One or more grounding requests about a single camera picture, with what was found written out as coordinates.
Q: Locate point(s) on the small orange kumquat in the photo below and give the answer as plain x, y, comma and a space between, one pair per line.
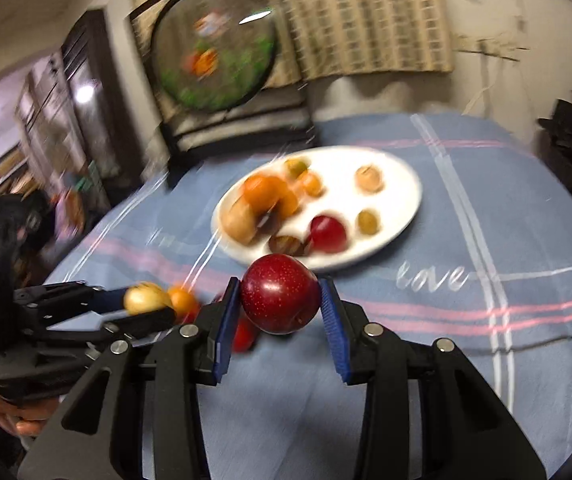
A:
312, 184
185, 301

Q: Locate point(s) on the orange tangerine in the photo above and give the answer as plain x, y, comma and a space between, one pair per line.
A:
291, 206

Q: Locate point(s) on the white round plate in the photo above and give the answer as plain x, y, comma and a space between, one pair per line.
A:
395, 200

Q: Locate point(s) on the small yellow fruit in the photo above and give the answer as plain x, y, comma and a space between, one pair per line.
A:
146, 299

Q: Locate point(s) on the person's left hand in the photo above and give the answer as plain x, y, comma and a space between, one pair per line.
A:
21, 417

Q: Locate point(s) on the dark red apple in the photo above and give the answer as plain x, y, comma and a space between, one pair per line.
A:
278, 292

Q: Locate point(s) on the beige slatted curtain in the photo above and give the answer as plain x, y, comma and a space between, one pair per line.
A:
365, 20

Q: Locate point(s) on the beige round fruit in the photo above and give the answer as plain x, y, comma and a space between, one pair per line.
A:
368, 179

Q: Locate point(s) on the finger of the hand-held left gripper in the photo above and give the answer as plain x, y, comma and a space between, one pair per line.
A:
108, 300
141, 322

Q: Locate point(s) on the beige pear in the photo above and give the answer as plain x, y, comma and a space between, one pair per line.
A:
238, 224

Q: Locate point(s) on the dark wooden cabinet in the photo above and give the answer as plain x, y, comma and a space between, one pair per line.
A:
101, 100

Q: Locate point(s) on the small green fruit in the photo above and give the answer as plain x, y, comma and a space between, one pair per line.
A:
367, 222

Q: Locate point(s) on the red tomato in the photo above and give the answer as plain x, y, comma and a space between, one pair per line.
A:
327, 233

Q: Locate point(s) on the blue plaid tablecloth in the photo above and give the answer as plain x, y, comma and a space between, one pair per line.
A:
440, 360

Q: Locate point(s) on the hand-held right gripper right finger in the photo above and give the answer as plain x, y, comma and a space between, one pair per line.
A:
333, 330

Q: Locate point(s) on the orange tomato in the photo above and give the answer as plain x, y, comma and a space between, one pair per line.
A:
263, 192

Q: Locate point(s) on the small red fruit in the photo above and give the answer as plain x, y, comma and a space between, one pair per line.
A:
243, 336

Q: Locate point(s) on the round painted screen black stand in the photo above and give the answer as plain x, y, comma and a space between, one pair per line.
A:
211, 50

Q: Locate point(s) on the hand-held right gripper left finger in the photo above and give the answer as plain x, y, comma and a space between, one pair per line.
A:
226, 330

